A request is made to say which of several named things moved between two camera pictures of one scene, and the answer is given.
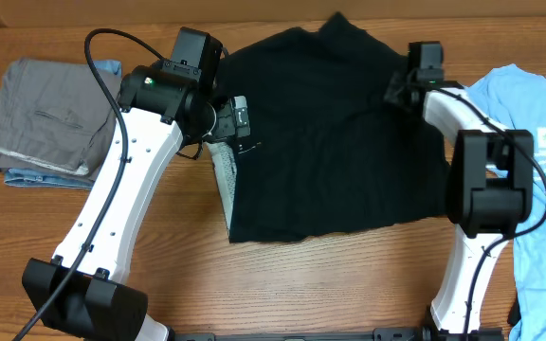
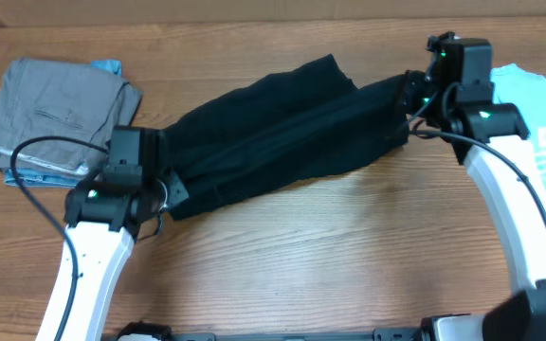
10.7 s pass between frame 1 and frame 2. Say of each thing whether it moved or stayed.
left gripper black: moved
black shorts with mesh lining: moved
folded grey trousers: stayed
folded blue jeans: stayed
